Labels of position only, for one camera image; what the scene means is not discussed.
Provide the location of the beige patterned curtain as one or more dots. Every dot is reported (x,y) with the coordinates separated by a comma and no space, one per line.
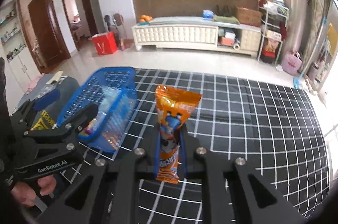
(319,8)

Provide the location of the red paper bag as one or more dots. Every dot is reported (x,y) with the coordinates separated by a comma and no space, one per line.
(104,43)

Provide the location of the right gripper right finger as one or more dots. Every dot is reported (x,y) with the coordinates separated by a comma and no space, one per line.
(232,190)

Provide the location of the grey sofa with clothes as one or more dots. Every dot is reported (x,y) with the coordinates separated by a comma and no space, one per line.
(47,118)

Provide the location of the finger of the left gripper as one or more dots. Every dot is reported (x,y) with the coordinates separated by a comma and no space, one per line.
(30,108)
(78,121)

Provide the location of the black white grid tablecloth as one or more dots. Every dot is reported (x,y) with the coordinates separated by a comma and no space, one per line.
(274,128)

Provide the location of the white tufted TV cabinet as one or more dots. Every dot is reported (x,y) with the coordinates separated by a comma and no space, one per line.
(199,34)

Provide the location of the blue plastic basket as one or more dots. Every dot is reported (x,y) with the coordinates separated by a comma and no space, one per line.
(104,133)

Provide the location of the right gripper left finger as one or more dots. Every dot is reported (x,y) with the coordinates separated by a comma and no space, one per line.
(108,193)

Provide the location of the orange stick snack pack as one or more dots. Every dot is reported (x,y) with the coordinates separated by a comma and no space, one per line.
(174,106)

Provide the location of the person's left hand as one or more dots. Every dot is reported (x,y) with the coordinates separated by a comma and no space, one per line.
(25,195)

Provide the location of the pink tote bag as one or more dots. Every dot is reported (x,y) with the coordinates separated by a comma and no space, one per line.
(291,63)

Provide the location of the white metal shelf rack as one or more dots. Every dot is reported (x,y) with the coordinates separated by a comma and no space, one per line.
(274,23)

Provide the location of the brown wooden door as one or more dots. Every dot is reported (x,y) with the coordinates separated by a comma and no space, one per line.
(44,32)

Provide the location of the oranges on plate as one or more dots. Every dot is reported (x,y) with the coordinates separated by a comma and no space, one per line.
(144,19)

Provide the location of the green folded cloth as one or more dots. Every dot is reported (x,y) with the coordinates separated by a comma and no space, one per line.
(223,19)

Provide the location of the cardboard box on cabinet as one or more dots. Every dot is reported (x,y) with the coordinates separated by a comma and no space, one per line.
(249,17)

